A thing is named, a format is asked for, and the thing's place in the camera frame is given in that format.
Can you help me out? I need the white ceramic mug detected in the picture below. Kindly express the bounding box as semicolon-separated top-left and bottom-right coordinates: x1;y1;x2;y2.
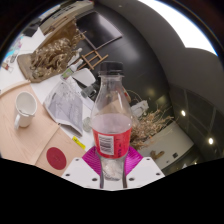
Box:
13;91;38;131

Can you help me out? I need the wooden easel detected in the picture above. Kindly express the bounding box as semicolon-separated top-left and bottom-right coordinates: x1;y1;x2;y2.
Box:
78;49;109;71

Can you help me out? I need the white cabinet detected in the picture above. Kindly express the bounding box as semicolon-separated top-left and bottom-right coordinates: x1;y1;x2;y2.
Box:
39;0;95;34

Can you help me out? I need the grey printed newspaper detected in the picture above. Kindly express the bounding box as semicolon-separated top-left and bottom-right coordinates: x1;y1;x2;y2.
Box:
43;80;84;136

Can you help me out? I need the clear red-labelled drink bottle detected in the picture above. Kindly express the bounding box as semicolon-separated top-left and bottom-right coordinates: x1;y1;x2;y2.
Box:
89;60;134;182

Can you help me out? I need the long ceiling light strip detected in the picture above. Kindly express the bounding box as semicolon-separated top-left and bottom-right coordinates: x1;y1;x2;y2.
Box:
138;0;218;56

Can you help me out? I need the purple printed sheet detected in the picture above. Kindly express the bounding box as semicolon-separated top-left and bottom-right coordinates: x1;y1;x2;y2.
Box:
1;34;24;73

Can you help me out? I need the white chair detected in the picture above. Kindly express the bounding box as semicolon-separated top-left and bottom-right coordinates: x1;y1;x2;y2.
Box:
71;67;97;88

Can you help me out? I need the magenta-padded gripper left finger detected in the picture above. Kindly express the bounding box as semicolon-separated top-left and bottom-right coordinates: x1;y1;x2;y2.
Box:
61;146;101;189

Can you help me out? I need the wooden figure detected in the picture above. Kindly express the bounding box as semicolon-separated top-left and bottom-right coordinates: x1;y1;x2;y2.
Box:
149;149;165;160

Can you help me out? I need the dark grey bottle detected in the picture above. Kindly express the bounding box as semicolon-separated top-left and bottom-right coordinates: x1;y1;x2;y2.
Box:
79;83;99;99

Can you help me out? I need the white green-labelled spray bottle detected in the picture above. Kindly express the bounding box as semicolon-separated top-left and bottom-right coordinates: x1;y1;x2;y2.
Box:
60;59;84;81

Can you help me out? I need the grey pot with dried plant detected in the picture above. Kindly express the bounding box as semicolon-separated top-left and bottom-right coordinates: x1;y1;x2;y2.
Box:
126;89;176;151

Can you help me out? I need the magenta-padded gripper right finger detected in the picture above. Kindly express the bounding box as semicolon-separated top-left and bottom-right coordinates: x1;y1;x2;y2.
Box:
123;145;166;189

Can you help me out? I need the black wall screen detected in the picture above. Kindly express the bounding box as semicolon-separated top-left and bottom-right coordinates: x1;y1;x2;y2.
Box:
74;9;124;51

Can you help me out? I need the flat round red coaster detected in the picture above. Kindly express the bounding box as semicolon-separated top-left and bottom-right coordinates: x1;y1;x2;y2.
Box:
45;146;68;171

